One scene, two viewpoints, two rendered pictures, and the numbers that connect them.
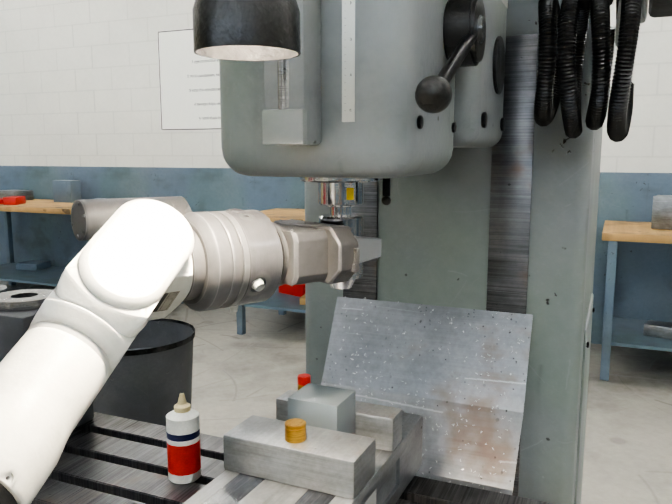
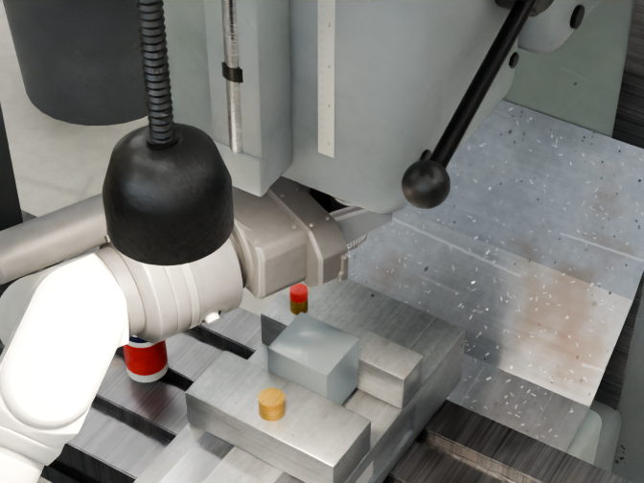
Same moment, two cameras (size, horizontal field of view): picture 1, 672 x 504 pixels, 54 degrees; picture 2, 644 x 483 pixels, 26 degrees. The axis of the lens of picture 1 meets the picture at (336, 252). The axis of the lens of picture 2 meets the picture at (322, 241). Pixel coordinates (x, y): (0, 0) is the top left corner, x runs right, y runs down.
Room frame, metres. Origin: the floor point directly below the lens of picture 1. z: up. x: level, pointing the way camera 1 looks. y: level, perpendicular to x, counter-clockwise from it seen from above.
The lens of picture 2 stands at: (-0.12, -0.11, 1.92)
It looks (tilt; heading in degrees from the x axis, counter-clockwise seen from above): 42 degrees down; 8
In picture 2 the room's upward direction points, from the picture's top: straight up
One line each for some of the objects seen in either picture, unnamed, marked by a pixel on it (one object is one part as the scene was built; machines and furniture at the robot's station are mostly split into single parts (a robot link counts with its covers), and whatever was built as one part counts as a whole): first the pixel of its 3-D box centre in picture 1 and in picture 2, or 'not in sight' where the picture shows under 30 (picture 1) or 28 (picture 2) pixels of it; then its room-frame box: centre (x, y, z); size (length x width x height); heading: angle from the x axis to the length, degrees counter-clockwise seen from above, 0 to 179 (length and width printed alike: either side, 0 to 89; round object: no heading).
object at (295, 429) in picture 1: (295, 430); (271, 404); (0.64, 0.04, 1.05); 0.02 x 0.02 x 0.02
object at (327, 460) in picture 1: (299, 453); (277, 421); (0.64, 0.04, 1.02); 0.15 x 0.06 x 0.04; 66
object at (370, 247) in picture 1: (360, 250); (359, 224); (0.66, -0.03, 1.23); 0.06 x 0.02 x 0.03; 132
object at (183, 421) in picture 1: (183, 435); (142, 328); (0.77, 0.19, 0.99); 0.04 x 0.04 x 0.11
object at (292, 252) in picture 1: (271, 256); (234, 246); (0.63, 0.06, 1.23); 0.13 x 0.12 x 0.10; 42
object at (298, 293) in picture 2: (304, 385); (298, 299); (0.76, 0.04, 1.05); 0.02 x 0.02 x 0.03
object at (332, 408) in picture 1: (322, 419); (313, 366); (0.70, 0.02, 1.04); 0.06 x 0.05 x 0.06; 66
